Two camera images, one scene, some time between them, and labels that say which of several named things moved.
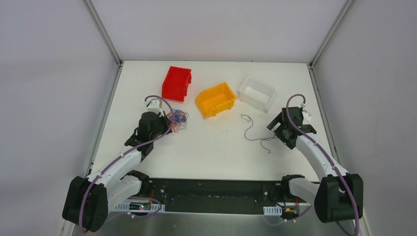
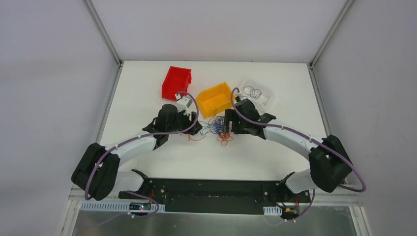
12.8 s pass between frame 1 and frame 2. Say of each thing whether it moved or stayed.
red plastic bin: stayed
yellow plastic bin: stayed
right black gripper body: moved
